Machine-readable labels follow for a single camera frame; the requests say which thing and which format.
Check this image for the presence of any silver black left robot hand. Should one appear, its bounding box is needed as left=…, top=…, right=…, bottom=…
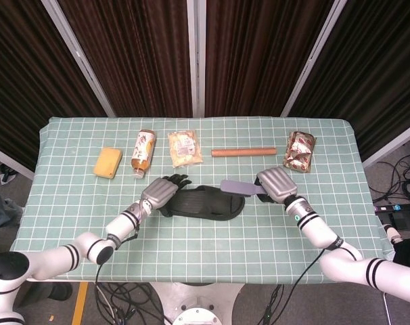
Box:
left=140, top=173, right=192, bottom=209

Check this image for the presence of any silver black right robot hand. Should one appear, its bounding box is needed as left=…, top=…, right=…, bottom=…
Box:
left=254, top=167, right=299, bottom=204

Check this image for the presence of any black rubber slipper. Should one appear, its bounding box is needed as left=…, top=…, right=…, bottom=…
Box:
left=156, top=184, right=246, bottom=222

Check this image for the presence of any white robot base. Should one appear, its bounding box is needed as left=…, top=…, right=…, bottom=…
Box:
left=150, top=282, right=246, bottom=325

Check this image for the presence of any gold foil snack package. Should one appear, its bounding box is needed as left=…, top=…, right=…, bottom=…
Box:
left=283, top=131, right=317, bottom=173

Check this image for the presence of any amber tea bottle white cap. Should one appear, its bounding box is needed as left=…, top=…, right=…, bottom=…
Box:
left=129, top=129, right=158, bottom=179

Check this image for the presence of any wooden rolling pin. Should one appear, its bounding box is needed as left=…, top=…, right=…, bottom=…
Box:
left=210, top=147, right=277, bottom=158

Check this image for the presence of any clear bag of beige snacks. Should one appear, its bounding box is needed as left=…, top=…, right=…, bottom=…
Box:
left=167, top=130, right=205, bottom=169

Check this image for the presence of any yellow sponge with green pad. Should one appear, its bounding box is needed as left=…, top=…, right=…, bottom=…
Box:
left=93, top=146, right=124, bottom=179

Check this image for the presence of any green checked tablecloth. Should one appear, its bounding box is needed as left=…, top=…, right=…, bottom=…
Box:
left=10, top=116, right=392, bottom=284

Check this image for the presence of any black power strip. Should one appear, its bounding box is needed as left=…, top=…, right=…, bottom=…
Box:
left=373, top=202, right=410, bottom=213

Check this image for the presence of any dark brown pleated curtain panel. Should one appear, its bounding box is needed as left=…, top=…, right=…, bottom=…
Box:
left=58, top=0, right=194, bottom=118
left=288, top=0, right=410, bottom=160
left=0, top=0, right=108, bottom=172
left=204, top=0, right=334, bottom=118

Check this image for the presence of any blue denim cloth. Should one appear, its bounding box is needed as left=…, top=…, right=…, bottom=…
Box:
left=0, top=178, right=24, bottom=228

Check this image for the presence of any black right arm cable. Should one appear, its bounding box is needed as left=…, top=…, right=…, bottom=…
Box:
left=288, top=248, right=327, bottom=297

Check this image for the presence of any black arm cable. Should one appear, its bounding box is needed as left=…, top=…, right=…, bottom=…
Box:
left=95, top=219, right=141, bottom=288
left=288, top=248, right=327, bottom=297

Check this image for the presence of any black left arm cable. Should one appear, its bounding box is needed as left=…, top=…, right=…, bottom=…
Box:
left=95, top=219, right=141, bottom=288

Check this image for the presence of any white screen frame post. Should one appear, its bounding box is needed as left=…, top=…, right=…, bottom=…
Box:
left=362, top=128, right=410, bottom=169
left=41, top=0, right=116, bottom=118
left=0, top=144, right=35, bottom=181
left=187, top=0, right=208, bottom=118
left=281, top=0, right=348, bottom=118

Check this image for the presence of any black floor cable tangle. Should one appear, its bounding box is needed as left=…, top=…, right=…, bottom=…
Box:
left=373, top=133, right=410, bottom=204

